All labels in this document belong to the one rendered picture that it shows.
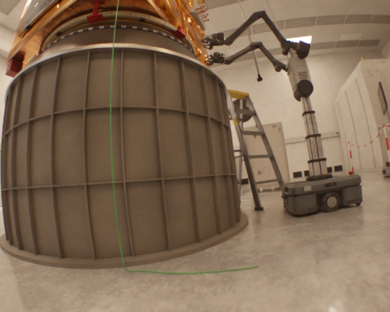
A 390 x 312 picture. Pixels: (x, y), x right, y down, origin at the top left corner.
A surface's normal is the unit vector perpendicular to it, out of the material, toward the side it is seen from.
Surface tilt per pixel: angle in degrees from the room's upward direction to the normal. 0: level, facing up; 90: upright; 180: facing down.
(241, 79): 90
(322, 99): 90
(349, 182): 90
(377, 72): 90
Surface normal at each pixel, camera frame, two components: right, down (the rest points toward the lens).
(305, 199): -0.21, -0.11
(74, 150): 0.12, -0.14
